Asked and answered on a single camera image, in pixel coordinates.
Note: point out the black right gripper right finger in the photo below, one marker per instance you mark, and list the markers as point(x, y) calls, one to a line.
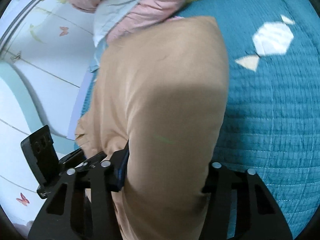
point(241, 207)

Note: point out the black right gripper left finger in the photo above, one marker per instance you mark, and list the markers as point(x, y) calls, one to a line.
point(79, 202)

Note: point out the tan jacket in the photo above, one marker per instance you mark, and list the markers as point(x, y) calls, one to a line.
point(162, 92)

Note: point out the white wardrobe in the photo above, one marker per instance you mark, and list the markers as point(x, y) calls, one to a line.
point(46, 49)

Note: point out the light blue striped sheet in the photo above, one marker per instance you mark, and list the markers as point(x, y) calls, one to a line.
point(95, 62)

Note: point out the teal quilted bedspread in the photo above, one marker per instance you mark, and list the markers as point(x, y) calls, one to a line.
point(271, 120)

